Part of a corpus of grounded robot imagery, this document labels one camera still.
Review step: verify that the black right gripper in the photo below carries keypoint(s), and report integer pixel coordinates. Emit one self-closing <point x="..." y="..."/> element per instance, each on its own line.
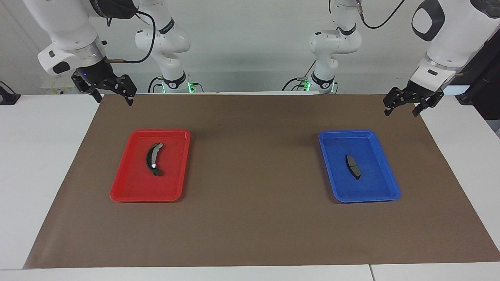
<point x="97" y="74"/>

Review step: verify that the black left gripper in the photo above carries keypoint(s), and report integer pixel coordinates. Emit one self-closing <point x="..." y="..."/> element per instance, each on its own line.
<point x="424" y="93"/>

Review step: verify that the curved brake shoe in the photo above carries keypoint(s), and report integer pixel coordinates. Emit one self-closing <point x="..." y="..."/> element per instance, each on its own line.
<point x="150" y="158"/>

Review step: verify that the dark brake pad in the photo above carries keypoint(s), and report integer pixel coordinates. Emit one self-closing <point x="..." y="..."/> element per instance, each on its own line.
<point x="353" y="167"/>

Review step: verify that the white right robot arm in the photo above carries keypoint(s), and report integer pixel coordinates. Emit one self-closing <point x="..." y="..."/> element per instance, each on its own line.
<point x="66" y="27"/>

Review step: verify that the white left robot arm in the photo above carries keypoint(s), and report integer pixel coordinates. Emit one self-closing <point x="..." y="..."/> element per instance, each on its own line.
<point x="449" y="43"/>

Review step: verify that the white power box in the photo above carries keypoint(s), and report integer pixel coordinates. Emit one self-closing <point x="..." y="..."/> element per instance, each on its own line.
<point x="54" y="86"/>

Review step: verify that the black stand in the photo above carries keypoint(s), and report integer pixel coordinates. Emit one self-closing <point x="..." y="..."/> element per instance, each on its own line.
<point x="482" y="89"/>

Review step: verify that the blue plastic tray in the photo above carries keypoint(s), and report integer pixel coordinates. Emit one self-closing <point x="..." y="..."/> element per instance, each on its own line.
<point x="371" y="183"/>

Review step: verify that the black table clamp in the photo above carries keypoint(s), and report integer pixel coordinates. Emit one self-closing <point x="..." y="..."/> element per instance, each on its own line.
<point x="8" y="97"/>

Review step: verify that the red plastic tray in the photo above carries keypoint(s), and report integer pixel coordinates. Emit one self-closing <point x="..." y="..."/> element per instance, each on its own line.
<point x="133" y="183"/>

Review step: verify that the brown table mat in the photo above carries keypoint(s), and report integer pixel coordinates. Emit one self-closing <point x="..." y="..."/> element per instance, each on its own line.
<point x="250" y="226"/>

